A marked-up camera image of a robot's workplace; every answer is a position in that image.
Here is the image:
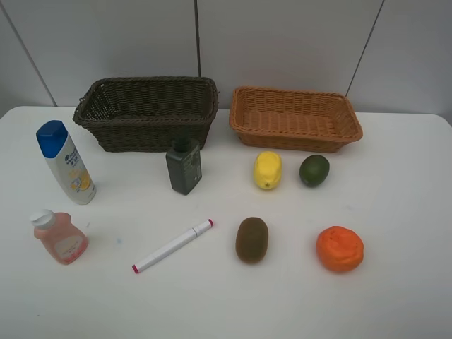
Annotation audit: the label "orange tangerine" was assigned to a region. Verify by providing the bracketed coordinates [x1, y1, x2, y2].
[316, 226, 364, 273]

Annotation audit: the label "pink bottle white cap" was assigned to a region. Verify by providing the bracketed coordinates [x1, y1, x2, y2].
[30, 209, 89, 265]

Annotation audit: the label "dark brown wicker basket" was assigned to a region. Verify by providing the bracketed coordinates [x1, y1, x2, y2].
[73, 76, 218, 153]

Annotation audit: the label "dark green pump bottle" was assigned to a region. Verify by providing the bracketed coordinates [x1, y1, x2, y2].
[165, 136, 202, 196]

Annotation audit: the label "orange wicker basket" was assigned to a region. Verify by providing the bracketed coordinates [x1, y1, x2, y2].
[230, 86, 363, 153]

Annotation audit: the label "white marker pink caps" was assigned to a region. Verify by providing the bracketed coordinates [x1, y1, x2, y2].
[132, 219, 214, 274]

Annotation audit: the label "green lime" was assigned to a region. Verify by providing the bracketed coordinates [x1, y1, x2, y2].
[299, 155, 330, 187]

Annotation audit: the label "brown kiwi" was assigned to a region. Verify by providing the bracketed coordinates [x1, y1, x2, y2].
[235, 217, 269, 264]

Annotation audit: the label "white shampoo bottle blue cap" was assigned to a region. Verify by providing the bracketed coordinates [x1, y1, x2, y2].
[36, 120, 96, 205]

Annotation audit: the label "yellow lemon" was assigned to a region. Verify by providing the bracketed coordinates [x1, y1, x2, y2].
[254, 151, 283, 190]

